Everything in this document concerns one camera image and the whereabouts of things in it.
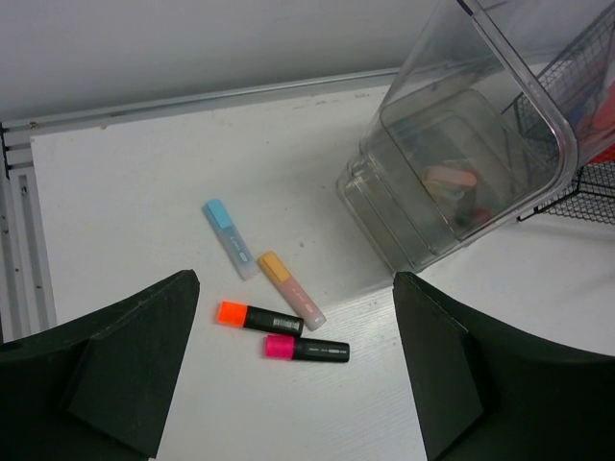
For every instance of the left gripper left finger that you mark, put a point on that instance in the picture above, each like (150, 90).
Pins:
(98, 387)

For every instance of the pink black highlighter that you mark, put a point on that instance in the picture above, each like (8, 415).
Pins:
(305, 349)

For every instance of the black wire mesh rack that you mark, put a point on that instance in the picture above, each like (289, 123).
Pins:
(570, 47)

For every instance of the orange cap clear marker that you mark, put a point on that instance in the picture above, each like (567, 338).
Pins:
(291, 290)

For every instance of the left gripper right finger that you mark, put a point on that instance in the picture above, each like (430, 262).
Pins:
(485, 390)

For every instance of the blue cap clear marker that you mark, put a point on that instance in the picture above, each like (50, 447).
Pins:
(230, 238)

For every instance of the red folder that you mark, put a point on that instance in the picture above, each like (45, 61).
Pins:
(595, 129)

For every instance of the orange black highlighter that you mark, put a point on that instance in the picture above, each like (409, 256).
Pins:
(241, 315)

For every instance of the clear plastic drawer organizer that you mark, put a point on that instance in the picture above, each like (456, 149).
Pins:
(425, 181)

